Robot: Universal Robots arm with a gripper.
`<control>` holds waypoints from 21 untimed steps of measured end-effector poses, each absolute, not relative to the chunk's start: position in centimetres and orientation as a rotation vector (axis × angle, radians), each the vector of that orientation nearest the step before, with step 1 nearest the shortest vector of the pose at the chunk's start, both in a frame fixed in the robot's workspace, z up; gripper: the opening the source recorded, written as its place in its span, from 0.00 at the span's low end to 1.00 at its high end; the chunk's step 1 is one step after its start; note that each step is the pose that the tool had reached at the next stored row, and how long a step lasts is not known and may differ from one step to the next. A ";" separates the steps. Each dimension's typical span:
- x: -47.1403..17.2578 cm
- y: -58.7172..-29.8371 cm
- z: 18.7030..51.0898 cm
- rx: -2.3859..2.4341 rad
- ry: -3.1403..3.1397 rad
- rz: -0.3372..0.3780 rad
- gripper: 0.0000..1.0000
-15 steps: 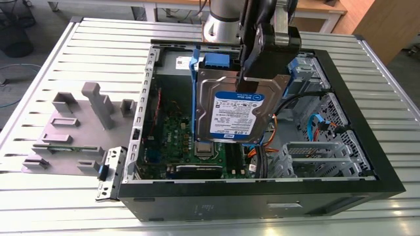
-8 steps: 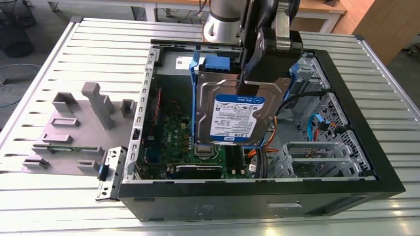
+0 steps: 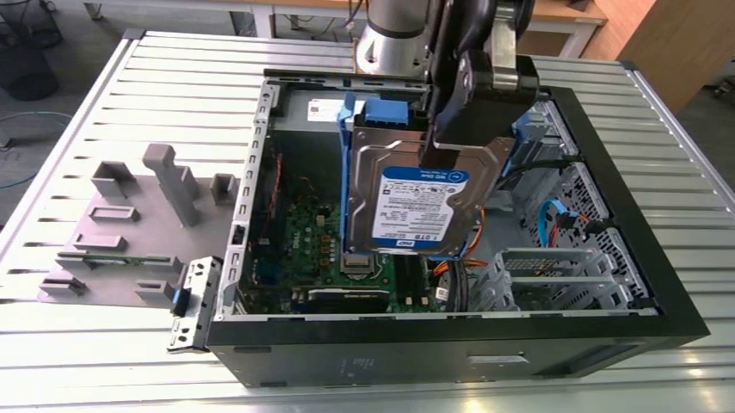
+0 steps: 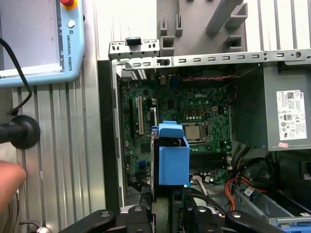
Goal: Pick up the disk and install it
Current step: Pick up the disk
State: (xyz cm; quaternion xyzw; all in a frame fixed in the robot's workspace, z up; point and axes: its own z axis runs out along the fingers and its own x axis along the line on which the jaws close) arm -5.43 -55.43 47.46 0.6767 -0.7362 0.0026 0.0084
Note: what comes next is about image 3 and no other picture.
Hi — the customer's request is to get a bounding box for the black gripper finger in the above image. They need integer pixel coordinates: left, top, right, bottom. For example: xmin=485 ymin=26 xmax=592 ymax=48
xmin=423 ymin=0 xmax=495 ymax=117
xmin=423 ymin=0 xmax=541 ymax=168

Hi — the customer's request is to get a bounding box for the hard disk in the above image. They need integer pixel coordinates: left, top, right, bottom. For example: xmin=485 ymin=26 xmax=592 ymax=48
xmin=335 ymin=92 xmax=549 ymax=264

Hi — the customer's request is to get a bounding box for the blue data wire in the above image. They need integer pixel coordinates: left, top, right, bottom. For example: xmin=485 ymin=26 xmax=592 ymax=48
xmin=536 ymin=197 xmax=568 ymax=250

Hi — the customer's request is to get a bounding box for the grey metal disk bay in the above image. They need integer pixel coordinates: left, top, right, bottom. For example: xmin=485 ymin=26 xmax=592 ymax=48
xmin=491 ymin=247 xmax=656 ymax=311

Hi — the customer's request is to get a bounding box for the grey metal drive cage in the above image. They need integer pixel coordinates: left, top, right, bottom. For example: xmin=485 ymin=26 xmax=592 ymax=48
xmin=516 ymin=89 xmax=580 ymax=193

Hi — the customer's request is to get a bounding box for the wooden desk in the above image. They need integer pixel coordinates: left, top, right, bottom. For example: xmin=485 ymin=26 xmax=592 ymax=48
xmin=531 ymin=0 xmax=609 ymax=59

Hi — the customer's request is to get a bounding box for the white metal desk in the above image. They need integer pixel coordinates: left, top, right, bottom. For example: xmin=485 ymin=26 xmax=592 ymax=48
xmin=82 ymin=0 xmax=372 ymax=42

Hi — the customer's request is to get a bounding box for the grey power supply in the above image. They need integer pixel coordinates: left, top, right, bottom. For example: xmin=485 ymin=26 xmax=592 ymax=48
xmin=268 ymin=89 xmax=352 ymax=204

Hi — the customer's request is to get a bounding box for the wooden cabinet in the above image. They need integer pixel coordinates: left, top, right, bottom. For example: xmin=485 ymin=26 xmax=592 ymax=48
xmin=616 ymin=0 xmax=735 ymax=114

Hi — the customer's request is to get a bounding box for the black RAM slot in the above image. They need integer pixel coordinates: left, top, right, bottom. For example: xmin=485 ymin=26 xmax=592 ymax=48
xmin=392 ymin=256 xmax=409 ymax=305
xmin=405 ymin=256 xmax=431 ymax=305

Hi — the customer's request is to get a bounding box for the CPU socket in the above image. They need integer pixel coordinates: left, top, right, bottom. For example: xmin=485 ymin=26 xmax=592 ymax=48
xmin=336 ymin=256 xmax=384 ymax=280

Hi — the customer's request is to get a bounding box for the green motherboard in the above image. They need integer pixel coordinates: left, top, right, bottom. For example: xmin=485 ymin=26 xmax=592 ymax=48
xmin=244 ymin=200 xmax=447 ymax=314

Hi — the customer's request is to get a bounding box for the black graphics card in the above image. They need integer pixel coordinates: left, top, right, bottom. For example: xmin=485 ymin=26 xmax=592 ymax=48
xmin=305 ymin=287 xmax=392 ymax=314

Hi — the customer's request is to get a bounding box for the black PC case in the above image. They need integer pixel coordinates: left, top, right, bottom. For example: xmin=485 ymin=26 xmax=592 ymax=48
xmin=203 ymin=67 xmax=713 ymax=388

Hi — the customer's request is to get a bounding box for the grey parts rack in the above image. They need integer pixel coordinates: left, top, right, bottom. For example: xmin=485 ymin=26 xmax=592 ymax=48
xmin=37 ymin=144 xmax=240 ymax=310

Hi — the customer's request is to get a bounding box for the green RAM stick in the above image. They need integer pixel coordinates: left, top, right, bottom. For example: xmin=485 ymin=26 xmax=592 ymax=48
xmin=82 ymin=256 xmax=175 ymax=267

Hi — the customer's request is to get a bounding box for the black round bin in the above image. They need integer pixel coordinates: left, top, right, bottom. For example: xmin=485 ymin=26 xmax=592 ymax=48
xmin=0 ymin=40 xmax=61 ymax=102

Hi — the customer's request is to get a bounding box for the thin red wire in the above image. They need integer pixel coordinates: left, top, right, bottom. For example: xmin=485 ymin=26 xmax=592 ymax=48
xmin=259 ymin=152 xmax=287 ymax=247

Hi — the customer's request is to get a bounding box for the orange yellow wire bundle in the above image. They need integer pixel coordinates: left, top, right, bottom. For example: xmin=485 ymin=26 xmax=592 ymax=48
xmin=427 ymin=201 xmax=491 ymax=279

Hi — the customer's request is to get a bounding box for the thick black sleeved cable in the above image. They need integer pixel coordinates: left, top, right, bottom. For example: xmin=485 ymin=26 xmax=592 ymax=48
xmin=447 ymin=157 xmax=581 ymax=313

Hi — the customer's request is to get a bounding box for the grey bracket with blue tab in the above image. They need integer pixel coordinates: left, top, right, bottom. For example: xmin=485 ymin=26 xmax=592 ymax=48
xmin=164 ymin=255 xmax=227 ymax=354

